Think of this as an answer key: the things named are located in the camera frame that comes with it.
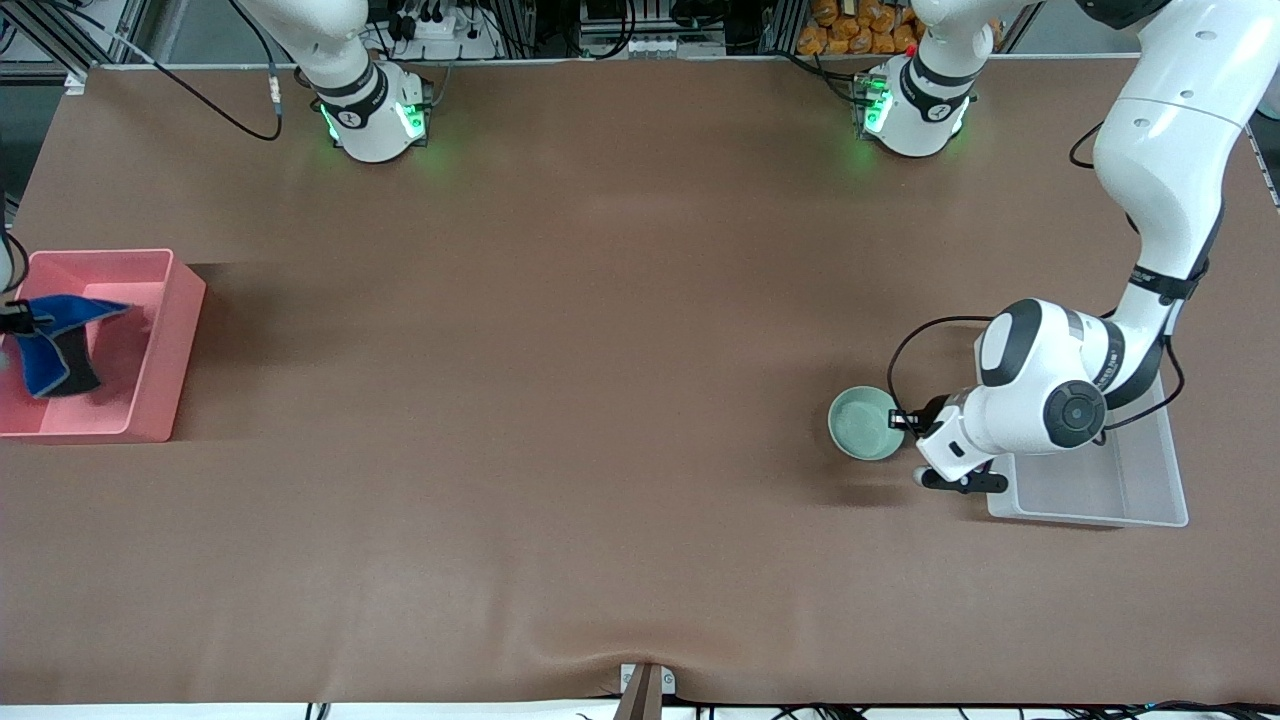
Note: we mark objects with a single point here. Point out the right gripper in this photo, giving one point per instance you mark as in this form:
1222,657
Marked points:
72,362

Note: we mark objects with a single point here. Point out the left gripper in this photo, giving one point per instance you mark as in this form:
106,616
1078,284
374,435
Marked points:
932,409

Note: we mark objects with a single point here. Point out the blue cloth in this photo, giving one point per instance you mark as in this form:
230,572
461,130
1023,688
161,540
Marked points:
40,370

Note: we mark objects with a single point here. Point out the light green bowl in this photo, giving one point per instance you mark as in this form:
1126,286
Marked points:
862,425

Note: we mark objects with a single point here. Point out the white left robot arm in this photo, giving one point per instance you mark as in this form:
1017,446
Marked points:
1160,150

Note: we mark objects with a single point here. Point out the pink plastic bin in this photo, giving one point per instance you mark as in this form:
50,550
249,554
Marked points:
170,350

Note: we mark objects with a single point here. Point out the clear plastic bin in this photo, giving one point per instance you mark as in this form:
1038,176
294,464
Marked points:
1140,490

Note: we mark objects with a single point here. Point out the brown table cover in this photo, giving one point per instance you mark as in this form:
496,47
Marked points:
640,300

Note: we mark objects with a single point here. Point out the orange snack pile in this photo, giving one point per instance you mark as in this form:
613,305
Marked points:
850,30

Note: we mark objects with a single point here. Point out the grey electronics box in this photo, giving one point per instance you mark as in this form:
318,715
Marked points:
650,45

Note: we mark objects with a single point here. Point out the white power strip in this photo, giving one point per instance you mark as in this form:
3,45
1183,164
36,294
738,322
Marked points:
440,28

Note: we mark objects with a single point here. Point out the aluminium frame profile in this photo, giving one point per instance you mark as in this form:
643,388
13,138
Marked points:
75,78

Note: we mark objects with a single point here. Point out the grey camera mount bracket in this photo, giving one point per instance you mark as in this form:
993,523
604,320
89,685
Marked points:
647,685

